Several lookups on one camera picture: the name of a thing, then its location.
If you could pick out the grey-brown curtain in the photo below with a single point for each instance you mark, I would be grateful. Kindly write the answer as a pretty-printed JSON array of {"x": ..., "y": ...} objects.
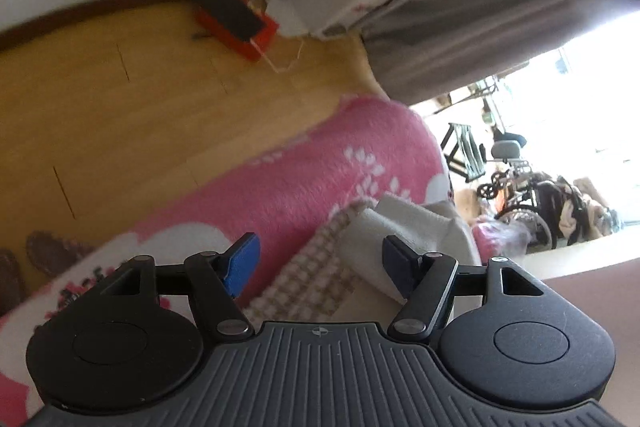
[{"x": 475, "y": 22}]

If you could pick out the pink floral blanket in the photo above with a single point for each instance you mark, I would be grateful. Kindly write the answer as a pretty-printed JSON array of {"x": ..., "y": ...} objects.
[{"x": 300, "y": 187}]

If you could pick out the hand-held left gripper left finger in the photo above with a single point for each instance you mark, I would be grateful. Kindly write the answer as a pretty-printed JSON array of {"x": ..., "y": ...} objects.
[{"x": 242, "y": 267}]

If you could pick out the beige checked folded cloth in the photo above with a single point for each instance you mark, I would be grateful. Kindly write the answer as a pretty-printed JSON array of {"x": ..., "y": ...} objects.
[{"x": 310, "y": 272}]

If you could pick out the red box black lid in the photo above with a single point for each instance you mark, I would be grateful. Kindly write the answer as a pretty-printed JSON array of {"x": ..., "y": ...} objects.
[{"x": 227, "y": 14}]

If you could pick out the wheelchair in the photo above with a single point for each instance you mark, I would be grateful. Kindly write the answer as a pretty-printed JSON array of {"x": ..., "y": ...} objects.
[{"x": 545, "y": 202}]

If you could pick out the brown slipper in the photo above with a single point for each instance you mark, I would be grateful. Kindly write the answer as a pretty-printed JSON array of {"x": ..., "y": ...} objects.
[
  {"x": 10, "y": 277},
  {"x": 55, "y": 252}
]

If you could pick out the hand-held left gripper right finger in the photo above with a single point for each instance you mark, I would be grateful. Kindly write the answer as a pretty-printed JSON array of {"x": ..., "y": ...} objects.
[{"x": 397, "y": 267}]

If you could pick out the pink bag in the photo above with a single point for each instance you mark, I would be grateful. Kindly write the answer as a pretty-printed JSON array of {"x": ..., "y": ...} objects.
[{"x": 500, "y": 232}]

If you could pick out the black folding stand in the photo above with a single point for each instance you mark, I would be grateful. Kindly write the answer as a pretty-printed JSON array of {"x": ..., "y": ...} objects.
[{"x": 462, "y": 147}]

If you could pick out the grey office chair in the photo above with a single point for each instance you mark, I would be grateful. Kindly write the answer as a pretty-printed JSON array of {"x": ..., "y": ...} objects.
[{"x": 505, "y": 149}]

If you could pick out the white knit shirt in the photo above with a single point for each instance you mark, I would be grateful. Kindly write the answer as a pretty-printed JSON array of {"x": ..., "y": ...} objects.
[{"x": 415, "y": 222}]

